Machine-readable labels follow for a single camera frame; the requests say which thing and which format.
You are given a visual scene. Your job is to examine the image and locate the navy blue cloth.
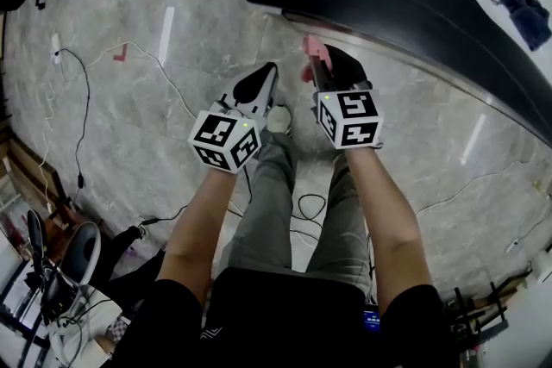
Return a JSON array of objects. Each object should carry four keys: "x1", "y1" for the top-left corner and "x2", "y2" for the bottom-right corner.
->
[{"x1": 485, "y1": 0, "x2": 552, "y2": 53}]

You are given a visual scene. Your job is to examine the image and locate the wooden shelf frame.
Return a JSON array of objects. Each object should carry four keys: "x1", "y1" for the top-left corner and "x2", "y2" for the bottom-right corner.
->
[{"x1": 0, "y1": 133, "x2": 77, "y2": 229}]

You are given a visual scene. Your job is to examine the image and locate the pink knitted cloth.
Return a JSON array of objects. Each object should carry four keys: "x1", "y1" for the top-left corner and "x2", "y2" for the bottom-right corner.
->
[{"x1": 300, "y1": 34, "x2": 334, "y2": 84}]

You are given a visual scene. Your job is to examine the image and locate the white power strip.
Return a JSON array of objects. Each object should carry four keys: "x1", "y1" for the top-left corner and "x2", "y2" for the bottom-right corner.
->
[{"x1": 50, "y1": 32, "x2": 63, "y2": 65}]

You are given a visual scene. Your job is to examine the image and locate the person's right forearm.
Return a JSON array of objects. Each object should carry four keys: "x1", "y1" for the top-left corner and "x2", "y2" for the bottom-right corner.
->
[{"x1": 344, "y1": 146, "x2": 434, "y2": 311}]

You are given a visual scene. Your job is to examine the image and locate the person's black shirt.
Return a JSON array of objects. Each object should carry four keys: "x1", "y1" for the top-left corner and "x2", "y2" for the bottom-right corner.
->
[{"x1": 110, "y1": 266, "x2": 462, "y2": 368}]

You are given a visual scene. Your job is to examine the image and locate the white floor cable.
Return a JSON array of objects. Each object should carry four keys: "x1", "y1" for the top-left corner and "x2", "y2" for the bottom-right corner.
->
[
  {"x1": 84, "y1": 41, "x2": 198, "y2": 120},
  {"x1": 413, "y1": 159, "x2": 536, "y2": 215}
]

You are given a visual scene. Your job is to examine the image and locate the grey office chair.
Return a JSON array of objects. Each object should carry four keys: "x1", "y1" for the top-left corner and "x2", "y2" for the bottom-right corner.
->
[{"x1": 60, "y1": 221, "x2": 103, "y2": 286}]

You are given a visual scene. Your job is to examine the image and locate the black metal rack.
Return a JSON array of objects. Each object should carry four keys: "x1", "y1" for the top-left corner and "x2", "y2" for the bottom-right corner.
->
[{"x1": 448, "y1": 266, "x2": 536, "y2": 354}]

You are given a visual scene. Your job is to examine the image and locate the black adapter cable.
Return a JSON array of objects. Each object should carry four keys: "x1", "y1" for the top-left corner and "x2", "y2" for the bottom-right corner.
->
[{"x1": 140, "y1": 204, "x2": 189, "y2": 228}]

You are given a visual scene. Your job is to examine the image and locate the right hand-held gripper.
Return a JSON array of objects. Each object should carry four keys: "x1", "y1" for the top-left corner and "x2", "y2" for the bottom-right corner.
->
[{"x1": 308, "y1": 43, "x2": 384, "y2": 151}]

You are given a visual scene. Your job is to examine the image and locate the person's left forearm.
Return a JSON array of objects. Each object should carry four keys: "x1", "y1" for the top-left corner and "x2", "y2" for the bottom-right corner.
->
[{"x1": 155, "y1": 161, "x2": 239, "y2": 305}]

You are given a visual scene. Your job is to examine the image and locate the person's grey trousers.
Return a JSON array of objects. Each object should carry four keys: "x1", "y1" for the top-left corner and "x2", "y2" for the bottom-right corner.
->
[{"x1": 217, "y1": 128, "x2": 373, "y2": 294}]

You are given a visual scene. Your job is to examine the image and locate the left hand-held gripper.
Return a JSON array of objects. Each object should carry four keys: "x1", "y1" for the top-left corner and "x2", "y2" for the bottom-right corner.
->
[{"x1": 188, "y1": 62, "x2": 279, "y2": 174}]

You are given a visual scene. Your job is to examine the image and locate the black power cable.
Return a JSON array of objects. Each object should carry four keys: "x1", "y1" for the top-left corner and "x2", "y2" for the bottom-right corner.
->
[{"x1": 55, "y1": 48, "x2": 92, "y2": 208}]

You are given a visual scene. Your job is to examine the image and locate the small blue screen device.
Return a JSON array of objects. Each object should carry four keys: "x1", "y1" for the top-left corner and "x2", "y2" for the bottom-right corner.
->
[{"x1": 362, "y1": 308, "x2": 381, "y2": 335}]

